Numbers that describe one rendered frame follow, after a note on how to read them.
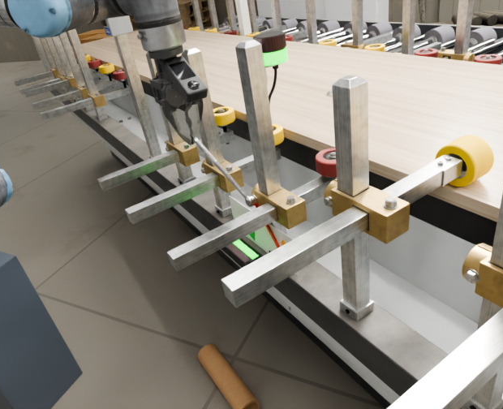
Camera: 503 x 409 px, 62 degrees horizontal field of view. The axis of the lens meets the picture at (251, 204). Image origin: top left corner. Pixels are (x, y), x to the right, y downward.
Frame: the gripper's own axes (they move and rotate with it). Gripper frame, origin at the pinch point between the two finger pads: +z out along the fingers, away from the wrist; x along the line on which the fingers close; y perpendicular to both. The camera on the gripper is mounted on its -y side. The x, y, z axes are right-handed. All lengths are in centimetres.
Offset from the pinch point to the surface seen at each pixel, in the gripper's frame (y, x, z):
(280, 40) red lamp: -19.9, -13.1, -19.8
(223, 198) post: 6.3, -7.4, 21.6
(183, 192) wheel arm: 2.6, 4.3, 13.0
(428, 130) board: -28, -46, 7
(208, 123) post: 6.3, -7.8, 0.2
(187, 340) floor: 39, 8, 97
